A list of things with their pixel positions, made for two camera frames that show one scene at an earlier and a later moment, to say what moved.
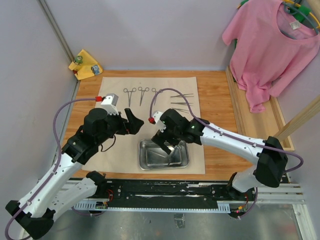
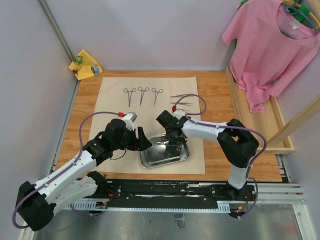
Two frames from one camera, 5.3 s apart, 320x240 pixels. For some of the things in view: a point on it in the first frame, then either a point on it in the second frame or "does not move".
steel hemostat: x=126 y=90 does not move
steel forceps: x=184 y=103 does not move
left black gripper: x=133 y=124 to x=140 y=144
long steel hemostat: x=154 y=90 does not move
